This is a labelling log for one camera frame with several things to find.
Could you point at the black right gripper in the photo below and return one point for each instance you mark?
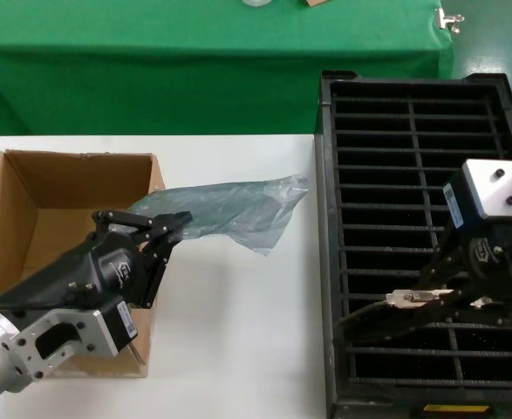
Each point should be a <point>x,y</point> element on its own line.
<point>504,257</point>

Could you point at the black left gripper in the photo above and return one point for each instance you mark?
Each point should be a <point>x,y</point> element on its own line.
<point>116,270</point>

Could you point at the black graphics card silver bracket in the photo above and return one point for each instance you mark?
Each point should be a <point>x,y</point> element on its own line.
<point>412,298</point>

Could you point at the translucent grey antistatic bag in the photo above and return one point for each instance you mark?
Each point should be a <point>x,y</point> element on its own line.
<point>238,205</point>

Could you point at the large open brown cardboard box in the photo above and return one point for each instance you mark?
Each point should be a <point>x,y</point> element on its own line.
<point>42,183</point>

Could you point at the black slotted plastic container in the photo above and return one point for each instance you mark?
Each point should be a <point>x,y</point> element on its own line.
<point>327,218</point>

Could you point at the small flat open cardboard box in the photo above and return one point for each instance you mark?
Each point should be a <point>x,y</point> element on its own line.
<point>314,3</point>

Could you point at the green tablecloth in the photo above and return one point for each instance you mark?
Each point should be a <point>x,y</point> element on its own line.
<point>194,65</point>

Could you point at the silver metal table clamp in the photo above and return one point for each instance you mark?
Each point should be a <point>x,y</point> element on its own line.
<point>443,19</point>

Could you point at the right silver wrist bracket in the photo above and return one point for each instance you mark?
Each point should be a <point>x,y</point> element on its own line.
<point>482,187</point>

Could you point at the left black camera shroud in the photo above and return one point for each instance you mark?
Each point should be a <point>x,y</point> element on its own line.
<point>42,283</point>

